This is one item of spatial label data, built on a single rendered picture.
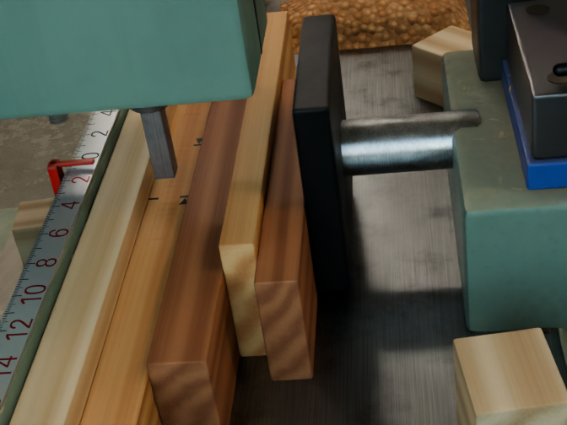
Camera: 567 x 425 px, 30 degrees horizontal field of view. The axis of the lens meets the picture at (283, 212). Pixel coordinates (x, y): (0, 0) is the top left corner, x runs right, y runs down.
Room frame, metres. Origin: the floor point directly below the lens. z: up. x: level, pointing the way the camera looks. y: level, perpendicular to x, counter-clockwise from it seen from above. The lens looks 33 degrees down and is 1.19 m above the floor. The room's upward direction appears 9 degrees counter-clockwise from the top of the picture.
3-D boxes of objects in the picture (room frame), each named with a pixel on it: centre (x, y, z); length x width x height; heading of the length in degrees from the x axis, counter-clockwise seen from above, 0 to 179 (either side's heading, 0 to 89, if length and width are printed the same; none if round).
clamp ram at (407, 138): (0.40, -0.05, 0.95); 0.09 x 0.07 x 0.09; 172
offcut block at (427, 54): (0.53, -0.11, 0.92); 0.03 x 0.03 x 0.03; 35
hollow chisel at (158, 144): (0.40, 0.05, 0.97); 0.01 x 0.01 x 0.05; 82
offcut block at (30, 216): (0.58, 0.15, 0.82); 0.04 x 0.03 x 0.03; 88
